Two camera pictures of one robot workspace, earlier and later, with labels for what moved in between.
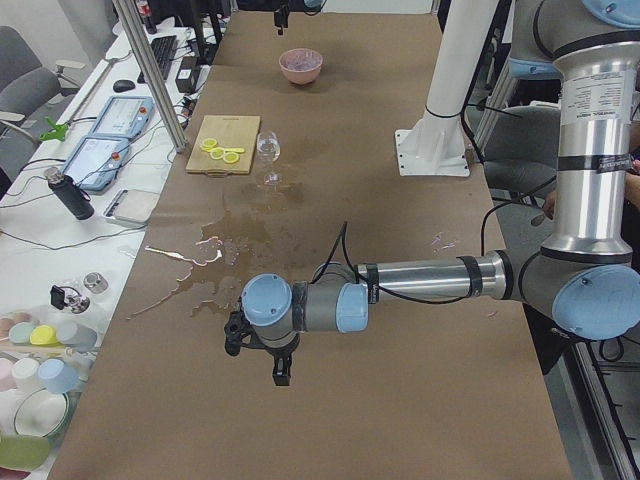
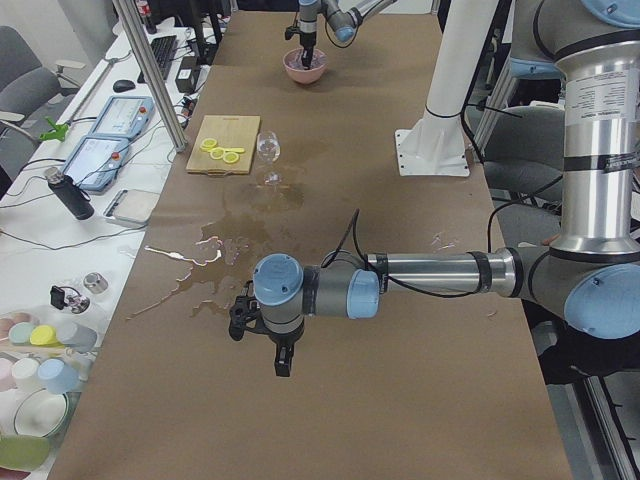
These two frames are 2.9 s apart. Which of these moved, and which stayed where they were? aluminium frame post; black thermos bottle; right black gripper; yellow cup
Moved: right black gripper
Stayed: black thermos bottle; aluminium frame post; yellow cup
